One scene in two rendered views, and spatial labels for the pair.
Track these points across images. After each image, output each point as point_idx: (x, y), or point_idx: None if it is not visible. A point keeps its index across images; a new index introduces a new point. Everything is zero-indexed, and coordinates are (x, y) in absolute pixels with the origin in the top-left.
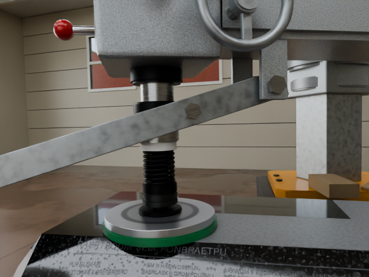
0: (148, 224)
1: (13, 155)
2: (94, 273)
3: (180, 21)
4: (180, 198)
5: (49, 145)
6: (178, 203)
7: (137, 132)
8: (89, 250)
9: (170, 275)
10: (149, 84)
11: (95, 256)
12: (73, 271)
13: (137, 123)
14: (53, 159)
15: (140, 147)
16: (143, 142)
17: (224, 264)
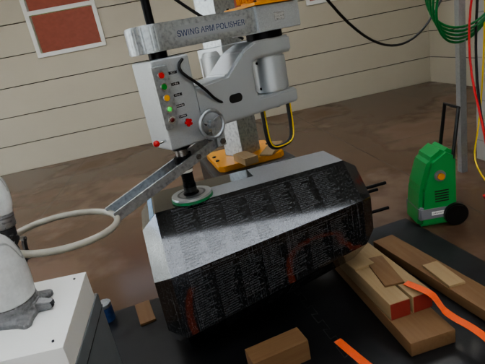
0: (194, 197)
1: (149, 188)
2: (182, 217)
3: (193, 132)
4: None
5: (159, 181)
6: None
7: (183, 169)
8: (177, 211)
9: (206, 209)
10: (180, 150)
11: (180, 212)
12: (175, 219)
13: (182, 166)
14: (161, 185)
15: None
16: None
17: (221, 201)
